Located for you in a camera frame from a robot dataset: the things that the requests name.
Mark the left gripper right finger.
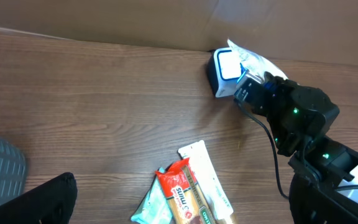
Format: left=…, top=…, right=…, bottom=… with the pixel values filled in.
left=289, top=174, right=358, bottom=224

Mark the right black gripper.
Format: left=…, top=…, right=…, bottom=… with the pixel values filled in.
left=234, top=72, right=291, bottom=117

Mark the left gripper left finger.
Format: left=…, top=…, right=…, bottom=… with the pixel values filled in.
left=0, top=172, right=78, bottom=224

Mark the beige clear food pouch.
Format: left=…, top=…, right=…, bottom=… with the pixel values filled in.
left=227, top=39, right=288, bottom=83

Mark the white tube gold cap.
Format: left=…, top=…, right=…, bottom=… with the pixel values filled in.
left=178, top=140, right=239, bottom=224

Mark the teal snack packet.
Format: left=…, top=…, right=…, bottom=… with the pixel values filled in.
left=131, top=177, right=173, bottom=224

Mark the orange spaghetti pack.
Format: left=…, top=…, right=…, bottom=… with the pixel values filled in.
left=155, top=158, right=216, bottom=224

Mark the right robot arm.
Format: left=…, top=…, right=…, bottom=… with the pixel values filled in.
left=234, top=73, right=358, bottom=223

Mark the white barcode scanner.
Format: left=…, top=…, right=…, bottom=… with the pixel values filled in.
left=207, top=47, right=244, bottom=98

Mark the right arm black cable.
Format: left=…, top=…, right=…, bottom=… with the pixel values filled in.
left=236, top=102, right=290, bottom=200

